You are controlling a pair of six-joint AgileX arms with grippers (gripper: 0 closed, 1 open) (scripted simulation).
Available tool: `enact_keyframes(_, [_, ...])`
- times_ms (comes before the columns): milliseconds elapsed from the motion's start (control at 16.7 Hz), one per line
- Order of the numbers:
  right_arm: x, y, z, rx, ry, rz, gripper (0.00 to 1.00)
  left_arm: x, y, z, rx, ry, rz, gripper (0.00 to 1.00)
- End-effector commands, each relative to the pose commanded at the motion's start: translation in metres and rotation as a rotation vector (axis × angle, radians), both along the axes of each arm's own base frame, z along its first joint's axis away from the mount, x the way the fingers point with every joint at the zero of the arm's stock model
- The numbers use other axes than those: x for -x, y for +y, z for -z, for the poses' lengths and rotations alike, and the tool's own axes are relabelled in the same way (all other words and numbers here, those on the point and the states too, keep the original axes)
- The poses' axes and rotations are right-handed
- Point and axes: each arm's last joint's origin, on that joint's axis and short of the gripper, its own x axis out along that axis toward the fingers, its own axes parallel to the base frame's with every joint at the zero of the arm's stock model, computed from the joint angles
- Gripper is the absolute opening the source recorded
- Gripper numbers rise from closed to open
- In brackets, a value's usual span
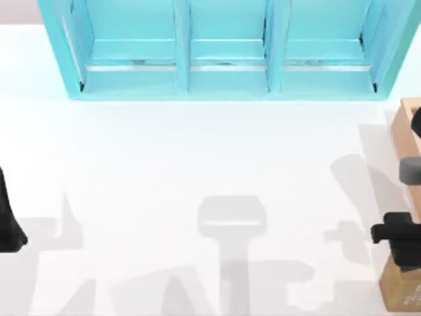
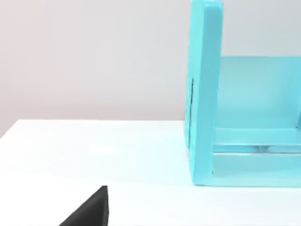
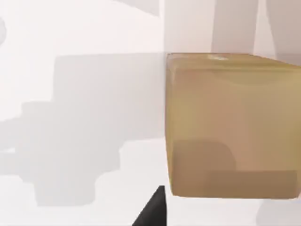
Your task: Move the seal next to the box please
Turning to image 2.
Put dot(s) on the light blue rack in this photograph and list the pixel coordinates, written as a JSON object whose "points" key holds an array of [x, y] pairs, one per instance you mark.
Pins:
{"points": [[244, 117]]}

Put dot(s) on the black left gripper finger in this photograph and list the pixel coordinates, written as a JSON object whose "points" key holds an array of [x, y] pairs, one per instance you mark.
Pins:
{"points": [[95, 209]]}

